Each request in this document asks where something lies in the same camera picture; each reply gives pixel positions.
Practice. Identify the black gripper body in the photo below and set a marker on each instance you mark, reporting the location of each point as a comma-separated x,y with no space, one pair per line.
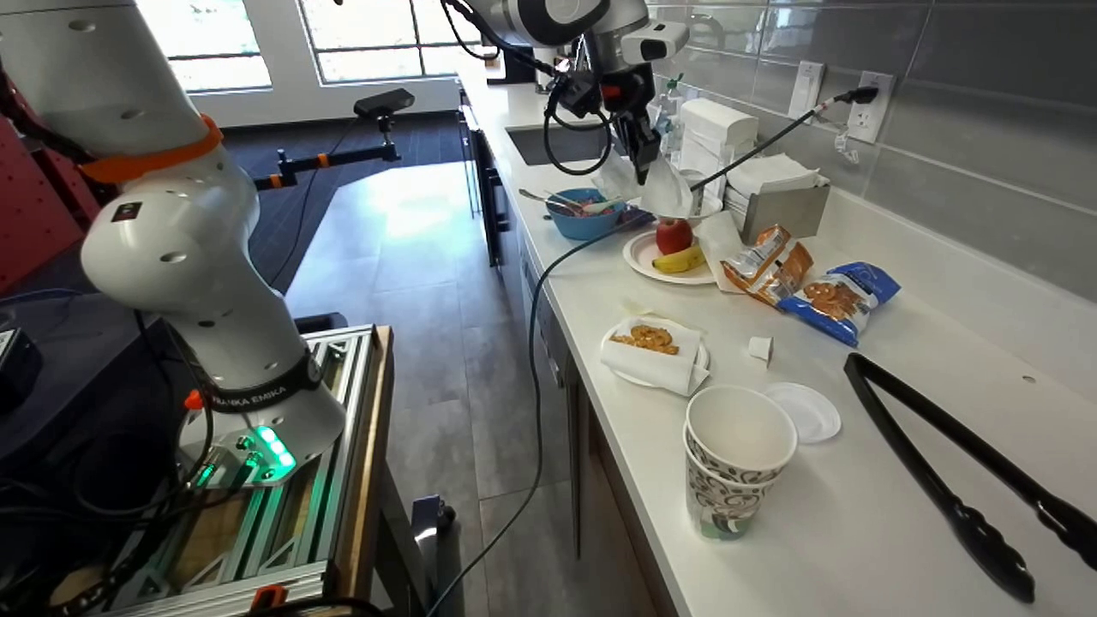
627,97

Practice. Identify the white paper towel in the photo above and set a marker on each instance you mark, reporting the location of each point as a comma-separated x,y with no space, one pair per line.
668,193

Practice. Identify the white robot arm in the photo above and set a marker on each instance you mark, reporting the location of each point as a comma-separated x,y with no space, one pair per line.
172,240

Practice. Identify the robot base stand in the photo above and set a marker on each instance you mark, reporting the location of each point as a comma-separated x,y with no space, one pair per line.
311,542

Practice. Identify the orange snack packet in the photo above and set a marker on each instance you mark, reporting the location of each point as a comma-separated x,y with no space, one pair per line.
770,268

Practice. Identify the blue snack packet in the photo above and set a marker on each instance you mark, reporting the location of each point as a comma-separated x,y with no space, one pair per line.
844,298

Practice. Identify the white plastic spoon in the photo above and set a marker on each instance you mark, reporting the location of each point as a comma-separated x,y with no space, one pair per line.
557,203

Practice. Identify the blue bowl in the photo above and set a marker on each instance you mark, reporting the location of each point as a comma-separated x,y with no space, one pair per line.
584,227

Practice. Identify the red apple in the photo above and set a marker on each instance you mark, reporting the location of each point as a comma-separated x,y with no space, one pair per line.
675,235

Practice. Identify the white plate with fruit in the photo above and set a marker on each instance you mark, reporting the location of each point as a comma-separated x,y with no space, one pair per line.
642,251

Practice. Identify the yellow banana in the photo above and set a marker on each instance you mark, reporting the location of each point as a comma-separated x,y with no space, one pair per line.
679,261

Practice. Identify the metal napkin dispenser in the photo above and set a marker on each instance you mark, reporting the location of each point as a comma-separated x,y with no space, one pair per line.
778,193

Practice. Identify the white plate with snacks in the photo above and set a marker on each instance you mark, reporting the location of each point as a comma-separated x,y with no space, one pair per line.
661,354

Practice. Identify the small white cube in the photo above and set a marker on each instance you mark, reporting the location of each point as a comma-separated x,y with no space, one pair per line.
764,347

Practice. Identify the patterned paper cup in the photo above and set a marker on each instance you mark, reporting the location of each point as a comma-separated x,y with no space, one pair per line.
735,448

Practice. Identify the white plastic lid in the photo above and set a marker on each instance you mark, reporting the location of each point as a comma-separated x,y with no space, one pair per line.
807,410

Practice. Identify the camera on tripod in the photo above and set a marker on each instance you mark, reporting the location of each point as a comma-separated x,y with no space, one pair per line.
373,106

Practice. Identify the white wall outlet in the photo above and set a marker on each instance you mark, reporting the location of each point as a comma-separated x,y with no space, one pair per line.
868,117

